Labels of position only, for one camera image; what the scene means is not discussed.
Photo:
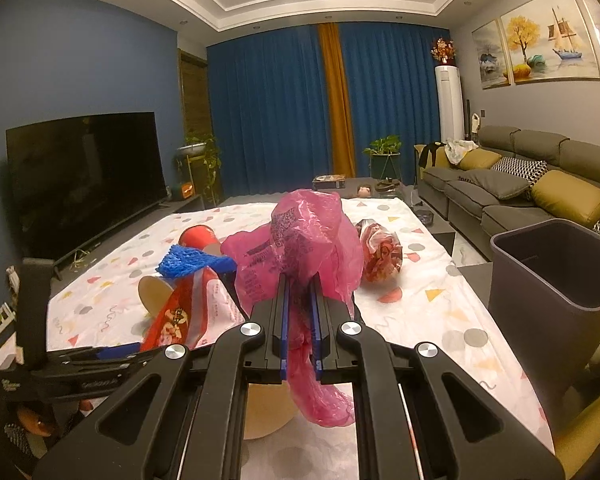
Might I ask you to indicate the pink plastic bag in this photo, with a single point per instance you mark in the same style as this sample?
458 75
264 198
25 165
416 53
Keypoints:
300 240

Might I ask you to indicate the blue foam fruit net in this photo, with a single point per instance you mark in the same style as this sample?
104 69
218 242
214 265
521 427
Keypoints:
190 260

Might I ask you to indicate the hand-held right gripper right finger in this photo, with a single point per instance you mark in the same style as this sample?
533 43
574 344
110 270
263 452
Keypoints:
318 335

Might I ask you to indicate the dark television stand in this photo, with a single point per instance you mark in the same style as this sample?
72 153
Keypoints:
180 206

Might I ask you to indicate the orange curtain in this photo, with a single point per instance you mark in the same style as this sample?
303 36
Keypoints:
339 110

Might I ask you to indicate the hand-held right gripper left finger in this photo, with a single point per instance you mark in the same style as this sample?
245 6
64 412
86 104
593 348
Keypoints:
282 335

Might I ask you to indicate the grey trash bin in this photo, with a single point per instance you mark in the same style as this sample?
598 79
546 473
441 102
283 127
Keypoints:
540 300

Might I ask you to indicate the small grey landscape painting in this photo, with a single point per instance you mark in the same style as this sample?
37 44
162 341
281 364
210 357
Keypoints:
490 57

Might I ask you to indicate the red snack wrapper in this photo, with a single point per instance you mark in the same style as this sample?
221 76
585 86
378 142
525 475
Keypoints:
380 255

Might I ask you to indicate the small yellow cushion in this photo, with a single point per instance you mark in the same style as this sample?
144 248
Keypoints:
477 160

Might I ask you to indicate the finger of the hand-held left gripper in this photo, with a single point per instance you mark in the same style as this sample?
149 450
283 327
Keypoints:
115 353

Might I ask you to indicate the large yellow cushion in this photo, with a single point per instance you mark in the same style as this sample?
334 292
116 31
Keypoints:
570 197

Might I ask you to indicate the white standing air conditioner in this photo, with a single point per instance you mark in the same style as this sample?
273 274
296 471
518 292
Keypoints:
449 105

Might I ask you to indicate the small pink pig figure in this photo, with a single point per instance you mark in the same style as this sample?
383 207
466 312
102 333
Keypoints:
364 191

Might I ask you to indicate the small orange device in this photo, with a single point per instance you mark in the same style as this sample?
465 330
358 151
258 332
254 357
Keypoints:
185 190

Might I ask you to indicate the trailing plant on stand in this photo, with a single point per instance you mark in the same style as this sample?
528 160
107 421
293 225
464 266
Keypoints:
200 147

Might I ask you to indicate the red gold flower ornament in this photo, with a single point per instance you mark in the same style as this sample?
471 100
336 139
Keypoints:
442 50

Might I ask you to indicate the white patterned tablecloth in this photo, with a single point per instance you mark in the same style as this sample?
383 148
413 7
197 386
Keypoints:
430 320

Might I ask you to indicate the grey cushion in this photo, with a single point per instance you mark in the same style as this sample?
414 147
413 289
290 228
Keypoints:
497 183

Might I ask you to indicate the beige round object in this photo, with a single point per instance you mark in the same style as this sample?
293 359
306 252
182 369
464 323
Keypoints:
267 410

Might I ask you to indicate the white cloth on sofa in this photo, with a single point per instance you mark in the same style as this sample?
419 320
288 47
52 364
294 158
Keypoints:
460 147

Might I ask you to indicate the potted plant in green pot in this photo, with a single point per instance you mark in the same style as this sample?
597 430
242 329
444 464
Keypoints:
385 157

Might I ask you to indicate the flat printed box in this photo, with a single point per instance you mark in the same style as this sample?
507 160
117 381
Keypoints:
330 181

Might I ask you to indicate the brown wooden panel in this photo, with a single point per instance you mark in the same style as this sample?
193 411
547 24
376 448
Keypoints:
190 90

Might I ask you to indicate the yellow seat cushion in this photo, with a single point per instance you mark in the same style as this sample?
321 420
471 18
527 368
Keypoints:
590 425

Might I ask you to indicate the blue curtain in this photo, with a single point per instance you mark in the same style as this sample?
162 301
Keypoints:
395 95
265 110

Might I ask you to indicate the grey sofa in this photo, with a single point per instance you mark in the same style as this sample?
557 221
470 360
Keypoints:
480 210

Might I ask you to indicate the black flat television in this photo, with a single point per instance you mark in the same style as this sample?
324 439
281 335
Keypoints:
80 180

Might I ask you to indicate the red paper cup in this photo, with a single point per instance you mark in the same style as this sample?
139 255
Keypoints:
200 310
197 237

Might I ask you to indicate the dark coffee table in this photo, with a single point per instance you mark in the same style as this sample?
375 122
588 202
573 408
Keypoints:
350 188

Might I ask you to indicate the tree and sailboat painting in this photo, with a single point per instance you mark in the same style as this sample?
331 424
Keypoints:
545 35

